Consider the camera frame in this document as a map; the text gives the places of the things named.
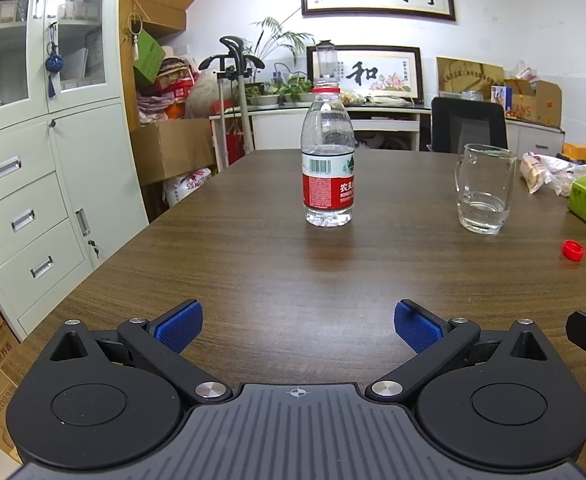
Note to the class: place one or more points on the open cardboard box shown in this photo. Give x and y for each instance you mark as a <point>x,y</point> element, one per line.
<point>543,100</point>

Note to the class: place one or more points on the pile of bags and cloth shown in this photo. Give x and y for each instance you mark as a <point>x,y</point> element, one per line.
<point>168,90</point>

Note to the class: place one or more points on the clear glass mug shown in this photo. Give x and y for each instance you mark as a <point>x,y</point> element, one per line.
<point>483,210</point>

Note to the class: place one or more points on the blue hanging ornament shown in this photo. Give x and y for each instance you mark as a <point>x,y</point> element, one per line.
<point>54,64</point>

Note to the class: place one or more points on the small potted plant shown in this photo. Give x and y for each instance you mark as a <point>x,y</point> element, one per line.
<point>305,97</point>
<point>263,101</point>

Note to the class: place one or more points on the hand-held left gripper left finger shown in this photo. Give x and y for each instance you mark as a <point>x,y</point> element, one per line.
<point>180,325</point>

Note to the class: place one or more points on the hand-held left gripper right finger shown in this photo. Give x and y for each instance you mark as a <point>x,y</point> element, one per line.
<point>415,327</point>

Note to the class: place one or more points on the white low cabinet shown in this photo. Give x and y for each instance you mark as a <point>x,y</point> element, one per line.
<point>533,137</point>

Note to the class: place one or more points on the clear blender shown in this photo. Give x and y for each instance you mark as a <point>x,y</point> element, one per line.
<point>328,60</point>

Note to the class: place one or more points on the large cardboard box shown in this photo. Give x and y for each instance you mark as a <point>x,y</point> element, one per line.
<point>173,150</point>

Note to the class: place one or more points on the small picture box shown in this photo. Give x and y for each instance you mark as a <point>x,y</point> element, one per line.
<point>500,97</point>

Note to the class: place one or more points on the green paper bag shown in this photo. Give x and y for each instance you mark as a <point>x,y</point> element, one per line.
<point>148,55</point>

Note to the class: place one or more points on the tall leafy plant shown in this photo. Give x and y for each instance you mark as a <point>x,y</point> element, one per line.
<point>273,25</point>

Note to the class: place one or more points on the clear plastic water bottle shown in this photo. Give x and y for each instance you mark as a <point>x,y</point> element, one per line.
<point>328,195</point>

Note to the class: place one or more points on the white filing cabinet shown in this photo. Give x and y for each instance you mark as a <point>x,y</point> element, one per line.
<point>73,160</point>

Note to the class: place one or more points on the gold plaque board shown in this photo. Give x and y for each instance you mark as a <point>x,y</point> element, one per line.
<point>468,72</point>

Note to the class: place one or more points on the white side desk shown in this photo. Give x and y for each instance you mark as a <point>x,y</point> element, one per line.
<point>283,130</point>

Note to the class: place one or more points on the plastic bag of bread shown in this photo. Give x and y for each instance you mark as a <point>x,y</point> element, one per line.
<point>538,170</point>

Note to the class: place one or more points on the white printed sack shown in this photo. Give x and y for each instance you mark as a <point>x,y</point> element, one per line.
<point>185,187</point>

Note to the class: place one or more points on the black office chair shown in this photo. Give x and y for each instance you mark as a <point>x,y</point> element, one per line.
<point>468,125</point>

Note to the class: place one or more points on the orange box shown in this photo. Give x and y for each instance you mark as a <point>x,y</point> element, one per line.
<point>580,151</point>

